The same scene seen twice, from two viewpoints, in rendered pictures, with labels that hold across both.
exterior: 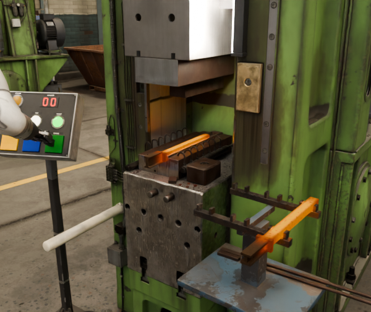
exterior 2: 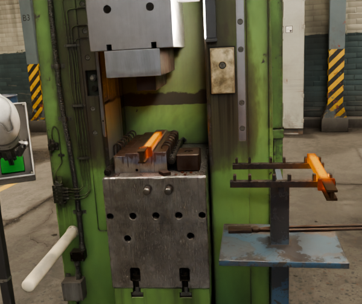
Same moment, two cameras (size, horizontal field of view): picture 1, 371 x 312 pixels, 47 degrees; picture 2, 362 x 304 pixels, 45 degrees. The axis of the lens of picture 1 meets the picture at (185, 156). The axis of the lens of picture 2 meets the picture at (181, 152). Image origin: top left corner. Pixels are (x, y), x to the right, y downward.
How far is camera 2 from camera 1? 0.75 m
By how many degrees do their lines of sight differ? 28
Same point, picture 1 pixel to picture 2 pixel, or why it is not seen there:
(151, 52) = (126, 44)
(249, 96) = (225, 78)
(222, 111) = (160, 110)
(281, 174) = (259, 146)
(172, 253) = (172, 251)
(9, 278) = not seen: outside the picture
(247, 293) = (287, 250)
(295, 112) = (268, 87)
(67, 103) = not seen: hidden behind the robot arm
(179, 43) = (160, 31)
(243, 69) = (216, 53)
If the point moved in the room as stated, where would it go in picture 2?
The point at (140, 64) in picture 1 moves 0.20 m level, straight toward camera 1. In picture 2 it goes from (112, 58) to (140, 57)
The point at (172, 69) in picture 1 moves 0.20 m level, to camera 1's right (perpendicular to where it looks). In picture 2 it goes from (154, 58) to (202, 55)
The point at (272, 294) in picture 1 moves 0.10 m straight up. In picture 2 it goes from (306, 245) to (306, 216)
